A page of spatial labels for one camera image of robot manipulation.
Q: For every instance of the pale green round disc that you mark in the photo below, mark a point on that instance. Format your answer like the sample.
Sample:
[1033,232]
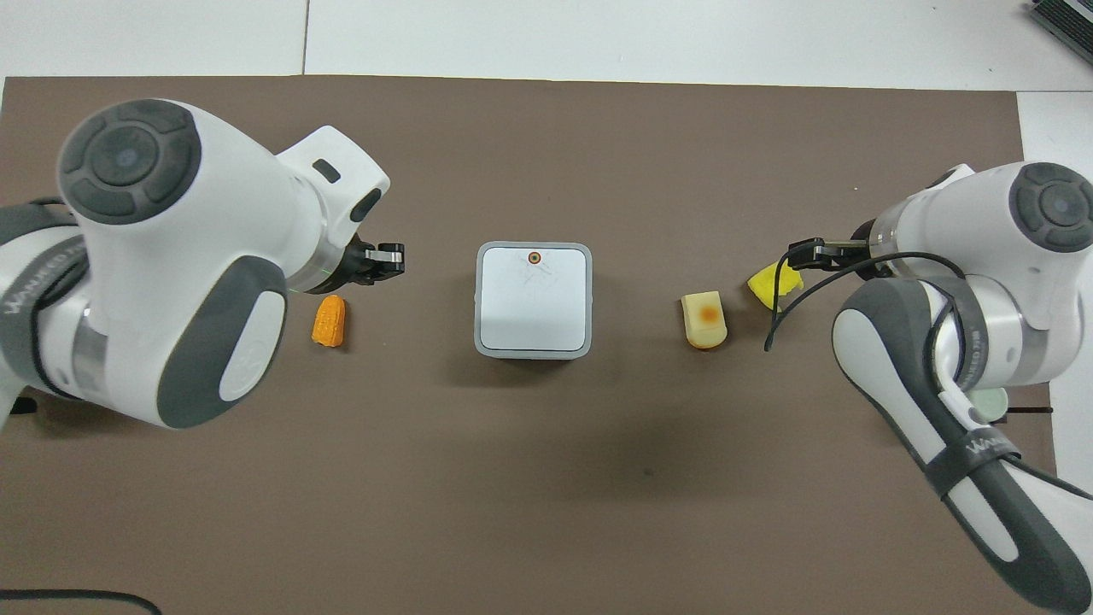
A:
[993,403]

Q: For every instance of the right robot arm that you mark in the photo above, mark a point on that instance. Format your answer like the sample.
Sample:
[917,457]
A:
[982,231]

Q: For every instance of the cream toy bread slice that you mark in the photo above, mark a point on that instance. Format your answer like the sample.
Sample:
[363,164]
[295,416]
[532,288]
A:
[705,319]

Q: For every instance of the grey ridged device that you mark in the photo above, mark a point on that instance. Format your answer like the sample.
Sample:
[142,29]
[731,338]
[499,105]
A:
[1066,20]

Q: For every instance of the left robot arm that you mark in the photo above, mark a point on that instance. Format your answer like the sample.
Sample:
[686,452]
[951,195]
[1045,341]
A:
[184,256]

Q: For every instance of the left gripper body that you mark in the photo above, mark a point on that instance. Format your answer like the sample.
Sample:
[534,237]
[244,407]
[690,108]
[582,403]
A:
[354,266]

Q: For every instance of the orange toy corn cob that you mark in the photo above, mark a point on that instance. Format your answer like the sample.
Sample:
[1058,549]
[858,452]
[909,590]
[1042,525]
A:
[329,321]

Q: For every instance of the yellow toy food piece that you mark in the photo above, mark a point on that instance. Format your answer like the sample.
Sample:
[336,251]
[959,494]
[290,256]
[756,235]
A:
[766,285]

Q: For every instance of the white bin with grey rim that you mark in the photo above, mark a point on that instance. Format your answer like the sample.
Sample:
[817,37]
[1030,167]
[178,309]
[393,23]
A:
[534,299]

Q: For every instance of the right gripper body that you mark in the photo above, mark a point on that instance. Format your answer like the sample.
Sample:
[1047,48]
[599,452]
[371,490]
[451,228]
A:
[869,256]

